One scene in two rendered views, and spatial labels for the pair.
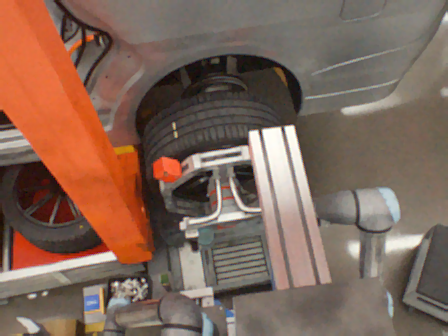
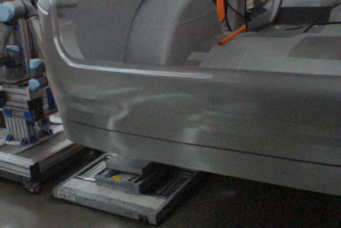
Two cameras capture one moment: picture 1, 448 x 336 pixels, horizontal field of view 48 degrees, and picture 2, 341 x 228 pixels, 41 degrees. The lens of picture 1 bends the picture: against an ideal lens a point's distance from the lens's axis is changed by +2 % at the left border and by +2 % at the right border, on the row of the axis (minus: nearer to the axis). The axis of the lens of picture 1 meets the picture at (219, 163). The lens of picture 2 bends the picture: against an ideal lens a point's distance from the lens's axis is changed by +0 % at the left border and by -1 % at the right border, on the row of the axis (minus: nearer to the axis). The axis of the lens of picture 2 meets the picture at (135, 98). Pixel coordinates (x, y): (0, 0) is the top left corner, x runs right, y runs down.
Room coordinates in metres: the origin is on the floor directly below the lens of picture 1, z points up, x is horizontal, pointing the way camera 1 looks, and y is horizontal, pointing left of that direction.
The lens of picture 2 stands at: (3.06, -2.28, 1.58)
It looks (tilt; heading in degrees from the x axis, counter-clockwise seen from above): 17 degrees down; 130
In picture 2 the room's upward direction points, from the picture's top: 5 degrees counter-clockwise
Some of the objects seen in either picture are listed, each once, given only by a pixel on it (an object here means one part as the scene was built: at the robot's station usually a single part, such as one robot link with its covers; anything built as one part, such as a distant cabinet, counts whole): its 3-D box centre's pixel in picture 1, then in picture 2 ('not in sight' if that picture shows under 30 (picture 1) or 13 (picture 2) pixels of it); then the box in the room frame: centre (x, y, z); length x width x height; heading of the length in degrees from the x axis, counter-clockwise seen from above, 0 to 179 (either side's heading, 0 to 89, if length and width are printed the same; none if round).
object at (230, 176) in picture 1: (251, 188); not in sight; (0.83, -0.12, 1.03); 0.19 x 0.18 x 0.11; 6
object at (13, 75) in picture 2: not in sight; (14, 70); (0.34, -0.37, 0.87); 0.15 x 0.15 x 0.10
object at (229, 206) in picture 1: (226, 199); not in sight; (0.87, -0.02, 0.85); 0.21 x 0.14 x 0.14; 6
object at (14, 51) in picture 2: not in sight; (10, 55); (0.34, -0.37, 0.98); 0.13 x 0.12 x 0.14; 90
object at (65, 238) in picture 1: (69, 190); not in sight; (1.19, 0.83, 0.39); 0.66 x 0.66 x 0.24
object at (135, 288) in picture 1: (129, 293); not in sight; (0.57, 0.47, 0.51); 0.20 x 0.14 x 0.13; 87
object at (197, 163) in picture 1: (223, 185); not in sight; (0.94, -0.01, 0.85); 0.54 x 0.07 x 0.54; 96
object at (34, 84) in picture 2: not in sight; (38, 83); (0.76, -0.50, 0.85); 0.11 x 0.08 x 0.09; 97
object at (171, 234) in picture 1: (175, 208); not in sight; (1.09, 0.27, 0.26); 0.42 x 0.18 x 0.35; 6
